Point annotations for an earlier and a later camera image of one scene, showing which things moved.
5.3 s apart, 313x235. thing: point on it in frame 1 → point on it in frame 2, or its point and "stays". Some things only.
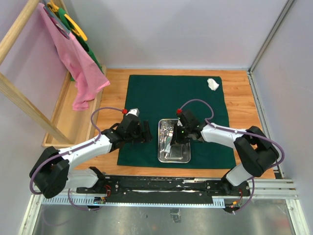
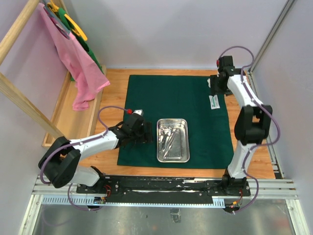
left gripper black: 144,136 stays
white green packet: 168,145 → 214,103
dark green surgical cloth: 156,97 stays
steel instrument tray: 168,153 stays
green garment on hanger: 83,43 stays
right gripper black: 175,139 → 213,88
